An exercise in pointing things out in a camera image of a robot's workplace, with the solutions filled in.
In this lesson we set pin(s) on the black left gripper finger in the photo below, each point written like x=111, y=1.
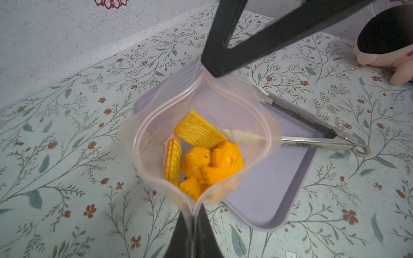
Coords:
x=193, y=238

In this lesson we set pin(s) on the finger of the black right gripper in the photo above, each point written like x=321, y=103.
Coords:
x=309, y=18
x=216, y=49

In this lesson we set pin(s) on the orange candy-shaped cookie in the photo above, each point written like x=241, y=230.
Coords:
x=193, y=188

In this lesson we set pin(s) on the yellow waffle square cookie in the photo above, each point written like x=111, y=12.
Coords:
x=173, y=162

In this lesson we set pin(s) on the orange fish cookie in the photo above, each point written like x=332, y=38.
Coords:
x=195, y=159
x=227, y=161

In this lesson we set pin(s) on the clear resealable bag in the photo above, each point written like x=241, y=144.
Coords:
x=229, y=103

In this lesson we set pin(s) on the round brown cookie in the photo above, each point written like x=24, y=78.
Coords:
x=198, y=132

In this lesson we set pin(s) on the white silicone tongs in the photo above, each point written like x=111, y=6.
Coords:
x=303, y=129

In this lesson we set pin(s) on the lavender plastic tray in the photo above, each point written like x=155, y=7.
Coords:
x=267, y=191

